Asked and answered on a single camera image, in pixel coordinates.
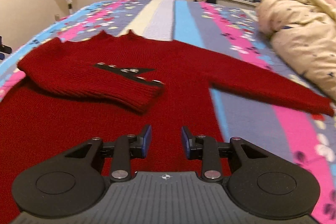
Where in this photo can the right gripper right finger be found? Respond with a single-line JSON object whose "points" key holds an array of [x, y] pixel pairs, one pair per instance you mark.
{"points": [[258, 181]]}

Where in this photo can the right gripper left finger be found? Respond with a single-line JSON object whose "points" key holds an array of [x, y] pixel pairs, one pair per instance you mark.
{"points": [[74, 180]]}

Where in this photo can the red knitted sweater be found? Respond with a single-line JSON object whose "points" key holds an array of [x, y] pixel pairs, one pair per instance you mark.
{"points": [[111, 86]]}

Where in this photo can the cream star-patterned duvet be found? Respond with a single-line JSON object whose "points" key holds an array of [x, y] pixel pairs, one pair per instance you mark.
{"points": [[302, 33]]}

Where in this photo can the colourful floral bed sheet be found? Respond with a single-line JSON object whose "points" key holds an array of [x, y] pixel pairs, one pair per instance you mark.
{"points": [[305, 139]]}

